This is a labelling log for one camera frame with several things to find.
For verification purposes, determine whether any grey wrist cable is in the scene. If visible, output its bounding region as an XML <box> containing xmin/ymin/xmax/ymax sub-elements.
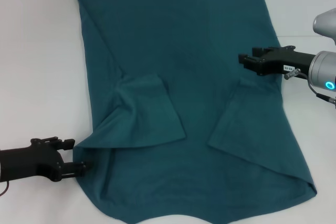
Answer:
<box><xmin>299</xmin><ymin>72</ymin><xmax>336</xmax><ymax>109</ymax></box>

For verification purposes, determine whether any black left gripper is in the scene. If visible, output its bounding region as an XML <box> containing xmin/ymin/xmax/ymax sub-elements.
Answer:
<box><xmin>0</xmin><ymin>136</ymin><xmax>95</xmax><ymax>183</ymax></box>

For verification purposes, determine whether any clear cable plug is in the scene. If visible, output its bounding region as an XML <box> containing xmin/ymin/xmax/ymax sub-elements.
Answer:
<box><xmin>284</xmin><ymin>68</ymin><xmax>301</xmax><ymax>80</ymax></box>

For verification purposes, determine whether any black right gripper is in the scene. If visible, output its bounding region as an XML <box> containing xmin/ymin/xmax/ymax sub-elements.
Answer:
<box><xmin>238</xmin><ymin>46</ymin><xmax>317</xmax><ymax>76</ymax></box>

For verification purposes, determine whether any teal blue shirt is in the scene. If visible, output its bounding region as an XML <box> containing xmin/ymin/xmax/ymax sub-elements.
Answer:
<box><xmin>72</xmin><ymin>0</ymin><xmax>318</xmax><ymax>224</ymax></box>

